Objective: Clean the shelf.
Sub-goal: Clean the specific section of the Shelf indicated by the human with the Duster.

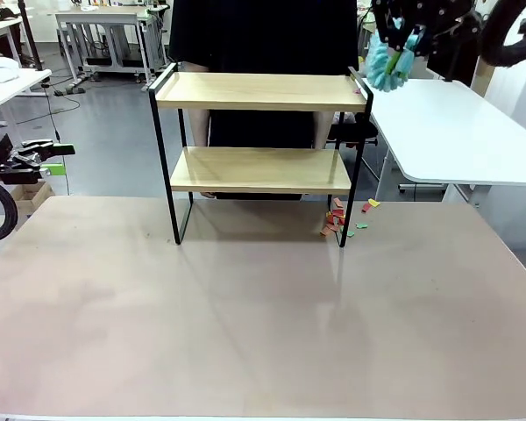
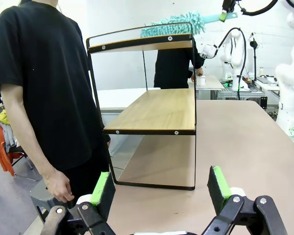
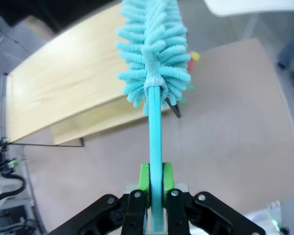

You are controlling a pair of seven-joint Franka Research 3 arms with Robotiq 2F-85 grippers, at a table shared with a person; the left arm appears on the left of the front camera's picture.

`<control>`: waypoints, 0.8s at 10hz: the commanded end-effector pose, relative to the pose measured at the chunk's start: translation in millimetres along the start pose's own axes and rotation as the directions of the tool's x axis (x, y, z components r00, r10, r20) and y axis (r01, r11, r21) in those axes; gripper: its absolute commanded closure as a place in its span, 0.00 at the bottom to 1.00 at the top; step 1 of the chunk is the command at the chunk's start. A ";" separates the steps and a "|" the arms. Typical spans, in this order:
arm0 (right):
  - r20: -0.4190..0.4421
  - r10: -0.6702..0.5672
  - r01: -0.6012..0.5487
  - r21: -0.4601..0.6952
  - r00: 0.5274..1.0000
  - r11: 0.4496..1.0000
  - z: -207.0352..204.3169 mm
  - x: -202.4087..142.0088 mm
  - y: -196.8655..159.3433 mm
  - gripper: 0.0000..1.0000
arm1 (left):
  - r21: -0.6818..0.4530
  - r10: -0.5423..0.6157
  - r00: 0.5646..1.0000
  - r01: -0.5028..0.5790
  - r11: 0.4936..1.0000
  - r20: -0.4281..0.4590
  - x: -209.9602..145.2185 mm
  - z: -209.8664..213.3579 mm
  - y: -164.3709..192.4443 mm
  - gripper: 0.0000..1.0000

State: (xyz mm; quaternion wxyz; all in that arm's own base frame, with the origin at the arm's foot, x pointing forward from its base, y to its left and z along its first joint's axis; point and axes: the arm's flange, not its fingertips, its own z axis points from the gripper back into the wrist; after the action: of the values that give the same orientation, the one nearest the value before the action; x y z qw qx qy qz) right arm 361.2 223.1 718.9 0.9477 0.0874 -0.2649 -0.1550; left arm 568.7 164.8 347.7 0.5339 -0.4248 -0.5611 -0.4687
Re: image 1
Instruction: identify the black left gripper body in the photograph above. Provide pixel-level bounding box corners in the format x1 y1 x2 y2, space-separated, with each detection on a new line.
0 148 40 184

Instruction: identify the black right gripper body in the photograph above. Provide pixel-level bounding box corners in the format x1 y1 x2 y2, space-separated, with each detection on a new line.
414 0 477 45

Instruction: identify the teal microfiber duster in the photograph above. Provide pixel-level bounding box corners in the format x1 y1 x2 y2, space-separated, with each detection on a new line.
366 17 425 92

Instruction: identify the person's right forearm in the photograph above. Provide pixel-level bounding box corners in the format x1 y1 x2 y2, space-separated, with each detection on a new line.
187 61 211 148

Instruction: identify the person's left forearm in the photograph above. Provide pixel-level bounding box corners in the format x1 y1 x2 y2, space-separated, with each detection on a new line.
312 111 334 151

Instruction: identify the open cardboard box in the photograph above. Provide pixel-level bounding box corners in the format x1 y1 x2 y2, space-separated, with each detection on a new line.
10 180 56 216

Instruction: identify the brown cardboard panel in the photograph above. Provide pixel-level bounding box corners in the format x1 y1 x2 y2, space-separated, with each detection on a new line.
475 56 497 96

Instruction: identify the small white desk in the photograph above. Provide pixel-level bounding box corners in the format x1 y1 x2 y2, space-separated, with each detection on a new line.
0 68 53 135

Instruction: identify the large white desk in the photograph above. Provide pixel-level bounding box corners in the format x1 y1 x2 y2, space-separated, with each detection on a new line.
361 77 526 208

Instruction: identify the black office chair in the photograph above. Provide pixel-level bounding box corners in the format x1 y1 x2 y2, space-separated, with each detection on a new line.
328 111 380 149

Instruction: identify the black stand pole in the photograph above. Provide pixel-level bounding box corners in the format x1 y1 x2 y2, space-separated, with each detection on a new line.
16 0 45 72

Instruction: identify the person torso in black shirt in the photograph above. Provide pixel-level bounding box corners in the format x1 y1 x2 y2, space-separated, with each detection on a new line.
168 0 360 201

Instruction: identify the white lab bench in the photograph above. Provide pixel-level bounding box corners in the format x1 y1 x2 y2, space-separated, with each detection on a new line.
0 16 34 67

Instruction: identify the grey metal work table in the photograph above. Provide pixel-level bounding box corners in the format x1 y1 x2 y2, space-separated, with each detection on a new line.
54 11 167 85

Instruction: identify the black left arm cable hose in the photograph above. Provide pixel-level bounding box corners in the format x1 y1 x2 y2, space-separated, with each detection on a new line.
0 175 18 246

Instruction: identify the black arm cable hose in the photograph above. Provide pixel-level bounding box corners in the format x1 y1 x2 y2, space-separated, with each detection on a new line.
480 0 526 69
0 175 18 246

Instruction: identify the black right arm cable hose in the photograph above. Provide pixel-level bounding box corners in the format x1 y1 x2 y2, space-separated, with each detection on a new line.
480 0 526 69

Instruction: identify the two-tier wooden black-frame shelf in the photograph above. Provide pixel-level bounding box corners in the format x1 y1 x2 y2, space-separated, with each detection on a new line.
147 61 374 249

